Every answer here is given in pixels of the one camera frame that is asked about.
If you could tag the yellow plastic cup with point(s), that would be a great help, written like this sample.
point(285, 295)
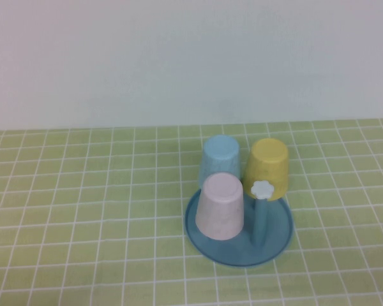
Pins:
point(269, 159)

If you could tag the light blue plastic cup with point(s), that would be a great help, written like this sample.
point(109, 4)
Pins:
point(221, 153)

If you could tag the blue cup stand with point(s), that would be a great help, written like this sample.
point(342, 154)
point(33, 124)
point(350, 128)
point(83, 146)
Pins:
point(274, 229)

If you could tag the pink plastic cup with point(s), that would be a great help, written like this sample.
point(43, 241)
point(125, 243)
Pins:
point(220, 210)

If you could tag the green checkered tablecloth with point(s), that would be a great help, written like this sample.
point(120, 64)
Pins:
point(67, 191)

